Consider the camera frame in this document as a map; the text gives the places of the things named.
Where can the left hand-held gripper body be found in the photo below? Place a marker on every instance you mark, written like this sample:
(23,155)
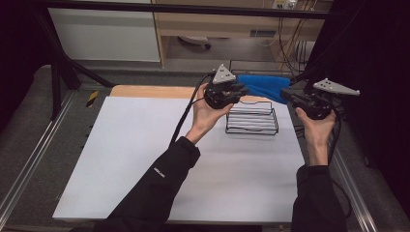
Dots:
(219,96)

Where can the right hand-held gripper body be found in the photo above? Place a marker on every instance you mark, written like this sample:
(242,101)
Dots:
(317,108)

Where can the blue cloth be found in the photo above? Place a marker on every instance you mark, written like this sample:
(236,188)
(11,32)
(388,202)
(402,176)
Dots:
(267,87)

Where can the person's right hand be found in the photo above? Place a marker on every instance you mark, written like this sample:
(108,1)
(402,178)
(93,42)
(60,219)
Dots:
(317,129)

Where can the person's left hand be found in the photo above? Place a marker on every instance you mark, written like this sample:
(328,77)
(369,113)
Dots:
(206,117)

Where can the black metal stand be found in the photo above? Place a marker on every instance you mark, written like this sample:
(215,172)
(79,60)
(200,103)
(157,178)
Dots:
(56,87)
(309,72)

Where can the white chair base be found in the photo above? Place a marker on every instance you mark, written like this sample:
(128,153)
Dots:
(195,40)

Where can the wooden desk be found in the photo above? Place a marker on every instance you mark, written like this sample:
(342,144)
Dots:
(209,27)

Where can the black curtain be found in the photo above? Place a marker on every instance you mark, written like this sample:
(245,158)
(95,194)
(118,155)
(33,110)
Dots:
(19,48)
(377,64)

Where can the white power strip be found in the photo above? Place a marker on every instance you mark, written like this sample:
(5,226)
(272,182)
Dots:
(284,4)

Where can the white foam board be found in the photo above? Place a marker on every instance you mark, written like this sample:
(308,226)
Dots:
(129,161)

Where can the yellow black tape strip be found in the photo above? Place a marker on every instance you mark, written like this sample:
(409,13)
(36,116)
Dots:
(92,98)

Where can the white cabinet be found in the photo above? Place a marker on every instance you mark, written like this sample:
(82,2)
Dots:
(103,35)

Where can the black frame crossbar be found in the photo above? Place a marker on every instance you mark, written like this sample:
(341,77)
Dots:
(193,8)

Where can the aluminium floor rail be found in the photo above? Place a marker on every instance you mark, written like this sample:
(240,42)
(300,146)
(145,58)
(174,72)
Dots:
(32,164)
(357,199)

